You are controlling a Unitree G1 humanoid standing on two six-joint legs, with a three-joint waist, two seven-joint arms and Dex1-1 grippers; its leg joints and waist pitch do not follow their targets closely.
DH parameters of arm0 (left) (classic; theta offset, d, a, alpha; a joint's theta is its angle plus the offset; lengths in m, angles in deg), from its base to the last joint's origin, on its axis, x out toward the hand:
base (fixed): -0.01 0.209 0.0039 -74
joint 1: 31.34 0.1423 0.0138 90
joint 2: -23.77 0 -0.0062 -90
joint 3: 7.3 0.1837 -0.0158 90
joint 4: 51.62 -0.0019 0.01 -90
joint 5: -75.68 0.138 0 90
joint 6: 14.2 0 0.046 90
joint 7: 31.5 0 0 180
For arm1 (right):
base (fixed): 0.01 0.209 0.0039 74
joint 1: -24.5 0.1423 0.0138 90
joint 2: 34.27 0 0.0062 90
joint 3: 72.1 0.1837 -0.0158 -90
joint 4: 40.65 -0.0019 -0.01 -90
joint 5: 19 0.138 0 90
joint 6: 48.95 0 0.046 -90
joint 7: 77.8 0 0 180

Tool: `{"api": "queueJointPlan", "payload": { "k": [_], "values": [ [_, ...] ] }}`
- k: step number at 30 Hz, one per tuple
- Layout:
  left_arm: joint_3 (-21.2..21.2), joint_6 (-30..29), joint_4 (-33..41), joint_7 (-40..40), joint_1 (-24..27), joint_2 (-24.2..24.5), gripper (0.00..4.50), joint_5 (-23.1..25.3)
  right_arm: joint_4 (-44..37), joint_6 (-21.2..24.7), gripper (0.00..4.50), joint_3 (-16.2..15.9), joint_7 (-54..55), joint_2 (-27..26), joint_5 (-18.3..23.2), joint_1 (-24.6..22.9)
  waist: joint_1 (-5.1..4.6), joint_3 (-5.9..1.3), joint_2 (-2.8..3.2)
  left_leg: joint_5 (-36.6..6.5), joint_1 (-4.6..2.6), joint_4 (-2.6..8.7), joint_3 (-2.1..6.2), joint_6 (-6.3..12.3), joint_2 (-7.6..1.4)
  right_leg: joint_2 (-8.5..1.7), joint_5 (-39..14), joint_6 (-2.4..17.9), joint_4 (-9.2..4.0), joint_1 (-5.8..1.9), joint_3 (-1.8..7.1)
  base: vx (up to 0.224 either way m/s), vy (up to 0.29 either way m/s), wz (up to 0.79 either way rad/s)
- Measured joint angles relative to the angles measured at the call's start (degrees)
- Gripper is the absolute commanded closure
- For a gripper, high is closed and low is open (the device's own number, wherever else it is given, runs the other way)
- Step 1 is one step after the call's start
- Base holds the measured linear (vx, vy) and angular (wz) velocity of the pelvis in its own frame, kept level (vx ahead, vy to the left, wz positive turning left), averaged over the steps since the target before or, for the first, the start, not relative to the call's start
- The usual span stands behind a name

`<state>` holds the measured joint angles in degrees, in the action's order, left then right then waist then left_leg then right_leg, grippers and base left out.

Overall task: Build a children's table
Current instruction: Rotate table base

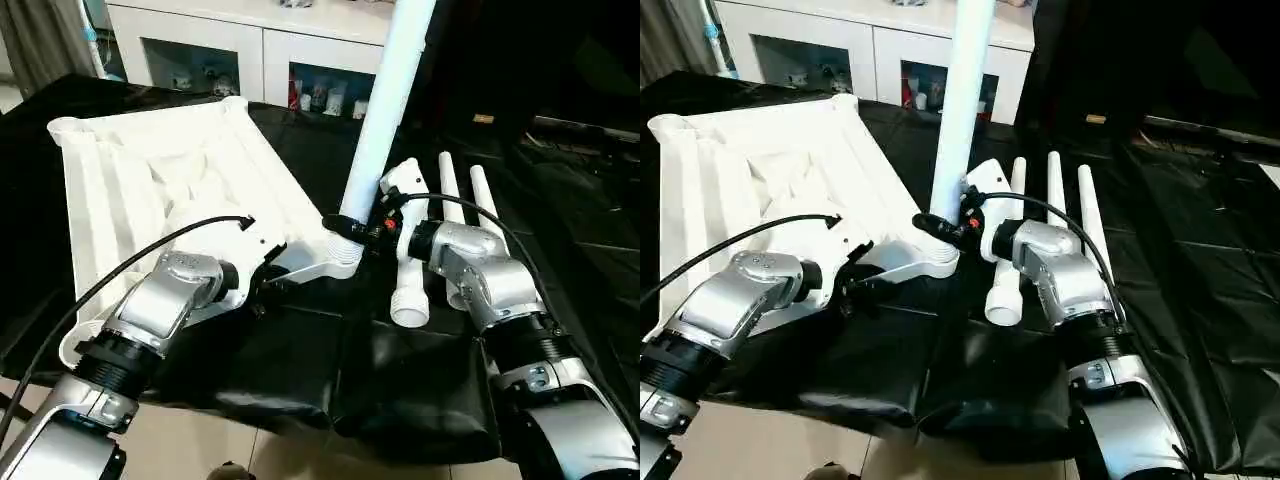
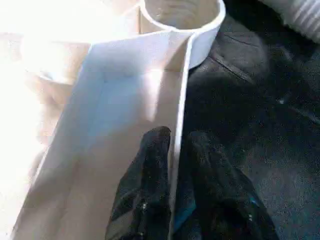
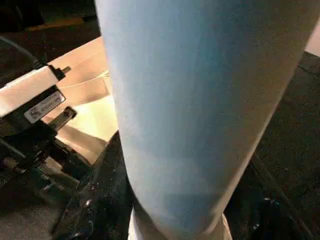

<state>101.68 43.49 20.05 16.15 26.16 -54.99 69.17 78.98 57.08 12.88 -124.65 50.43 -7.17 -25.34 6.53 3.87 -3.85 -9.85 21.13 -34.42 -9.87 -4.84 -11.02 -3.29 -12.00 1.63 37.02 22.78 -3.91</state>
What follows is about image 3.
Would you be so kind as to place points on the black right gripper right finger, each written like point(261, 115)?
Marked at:
point(265, 210)

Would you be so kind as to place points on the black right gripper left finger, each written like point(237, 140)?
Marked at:
point(95, 200)

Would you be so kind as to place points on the white plastic table top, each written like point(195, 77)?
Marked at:
point(90, 95)

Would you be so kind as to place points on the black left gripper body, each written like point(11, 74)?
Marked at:
point(30, 155)

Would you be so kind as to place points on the black work surface mat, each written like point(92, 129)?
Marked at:
point(295, 130)

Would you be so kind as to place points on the white plastic table leg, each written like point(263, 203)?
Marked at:
point(200, 100)

